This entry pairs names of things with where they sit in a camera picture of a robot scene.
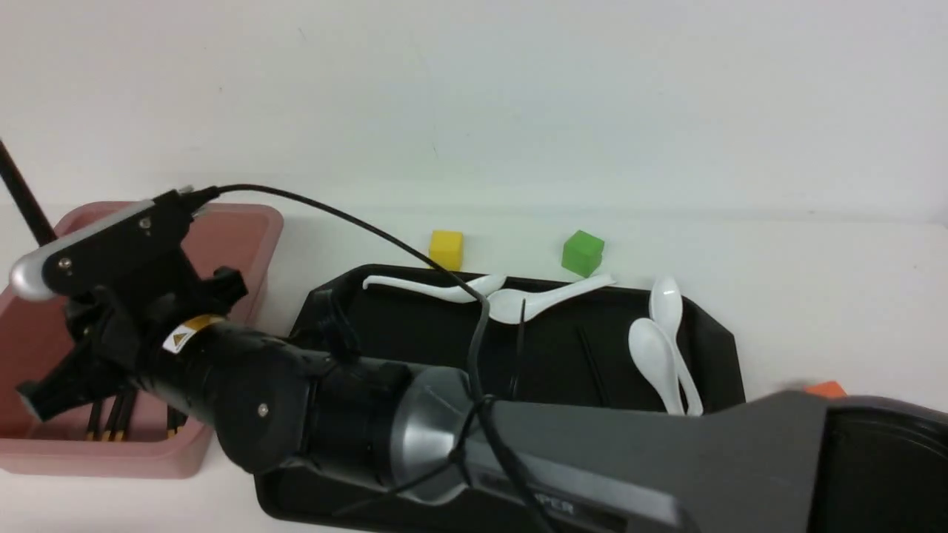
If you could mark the black plastic tray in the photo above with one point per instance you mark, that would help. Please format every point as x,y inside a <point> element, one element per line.
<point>394,324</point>

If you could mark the white spoon front right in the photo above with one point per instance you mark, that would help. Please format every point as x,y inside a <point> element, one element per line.
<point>653,357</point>

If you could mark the orange cube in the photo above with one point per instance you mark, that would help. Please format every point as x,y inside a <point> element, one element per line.
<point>828,389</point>

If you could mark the white spoon far left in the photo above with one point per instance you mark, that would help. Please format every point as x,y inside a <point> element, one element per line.
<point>484,285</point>

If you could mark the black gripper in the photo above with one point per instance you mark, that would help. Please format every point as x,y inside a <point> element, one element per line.
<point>116,325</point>

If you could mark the white spoon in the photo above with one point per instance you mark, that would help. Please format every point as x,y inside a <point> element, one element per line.
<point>666,308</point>
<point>512,306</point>
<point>484,285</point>
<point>653,357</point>

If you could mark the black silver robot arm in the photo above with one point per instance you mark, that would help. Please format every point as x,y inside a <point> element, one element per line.
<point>790,462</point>

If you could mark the yellow cube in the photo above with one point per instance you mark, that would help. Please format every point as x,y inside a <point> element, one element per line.
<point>447,249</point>

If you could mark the white spoon back right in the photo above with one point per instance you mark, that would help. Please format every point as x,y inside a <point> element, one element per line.
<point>666,308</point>

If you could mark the black chopstick bin leftmost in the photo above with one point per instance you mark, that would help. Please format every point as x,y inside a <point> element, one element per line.
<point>92,426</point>

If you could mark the pink plastic bin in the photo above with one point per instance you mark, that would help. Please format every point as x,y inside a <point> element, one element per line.
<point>34,339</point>

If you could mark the black chopstick on tray right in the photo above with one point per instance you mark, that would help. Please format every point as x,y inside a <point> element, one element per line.
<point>597,380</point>

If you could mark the green cube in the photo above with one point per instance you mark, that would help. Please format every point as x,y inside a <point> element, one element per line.
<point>582,253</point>

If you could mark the white spoon centre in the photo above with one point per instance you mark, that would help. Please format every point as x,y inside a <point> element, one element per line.
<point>512,306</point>

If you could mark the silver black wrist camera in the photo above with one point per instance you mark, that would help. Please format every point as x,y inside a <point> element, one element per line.
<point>106,251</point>

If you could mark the black rod at left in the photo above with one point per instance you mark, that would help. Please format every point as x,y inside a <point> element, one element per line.
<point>24,199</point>

